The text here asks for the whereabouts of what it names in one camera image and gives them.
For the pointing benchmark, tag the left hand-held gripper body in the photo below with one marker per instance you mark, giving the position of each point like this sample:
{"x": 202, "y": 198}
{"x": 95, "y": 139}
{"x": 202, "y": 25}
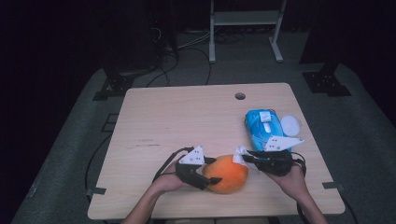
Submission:
{"x": 190, "y": 174}

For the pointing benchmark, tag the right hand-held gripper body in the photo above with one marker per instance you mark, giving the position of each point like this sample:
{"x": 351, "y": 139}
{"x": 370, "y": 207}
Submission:
{"x": 275, "y": 165}

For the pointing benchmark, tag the white wet wipe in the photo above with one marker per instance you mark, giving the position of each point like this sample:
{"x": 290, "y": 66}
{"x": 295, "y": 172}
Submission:
{"x": 240, "y": 157}

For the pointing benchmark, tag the orange round fruit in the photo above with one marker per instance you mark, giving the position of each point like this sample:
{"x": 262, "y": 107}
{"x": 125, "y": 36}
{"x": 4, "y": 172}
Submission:
{"x": 227, "y": 175}

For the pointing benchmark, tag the blue wet wipes pack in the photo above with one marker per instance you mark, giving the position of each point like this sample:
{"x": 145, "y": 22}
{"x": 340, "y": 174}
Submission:
{"x": 264, "y": 124}

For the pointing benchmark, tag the person's left hand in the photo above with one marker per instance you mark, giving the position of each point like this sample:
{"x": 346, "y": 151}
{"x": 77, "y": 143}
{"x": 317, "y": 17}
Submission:
{"x": 169, "y": 182}

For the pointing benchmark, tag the person's right hand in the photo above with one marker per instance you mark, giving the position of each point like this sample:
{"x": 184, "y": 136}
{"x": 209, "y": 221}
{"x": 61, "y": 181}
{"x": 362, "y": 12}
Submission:
{"x": 294, "y": 183}

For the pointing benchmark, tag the black tape strip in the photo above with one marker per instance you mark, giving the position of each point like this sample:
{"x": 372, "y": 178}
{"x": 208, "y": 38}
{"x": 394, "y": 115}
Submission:
{"x": 96, "y": 190}
{"x": 333, "y": 185}

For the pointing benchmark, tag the black stand base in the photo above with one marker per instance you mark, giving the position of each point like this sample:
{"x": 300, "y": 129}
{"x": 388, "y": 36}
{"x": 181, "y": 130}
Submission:
{"x": 323, "y": 84}
{"x": 120, "y": 84}

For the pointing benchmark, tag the black floor tape marking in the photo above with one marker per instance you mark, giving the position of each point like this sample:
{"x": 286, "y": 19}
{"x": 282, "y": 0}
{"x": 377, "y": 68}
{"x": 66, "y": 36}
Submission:
{"x": 109, "y": 123}

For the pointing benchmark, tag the white metal stand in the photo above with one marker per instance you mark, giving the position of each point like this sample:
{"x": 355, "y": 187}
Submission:
{"x": 244, "y": 18}

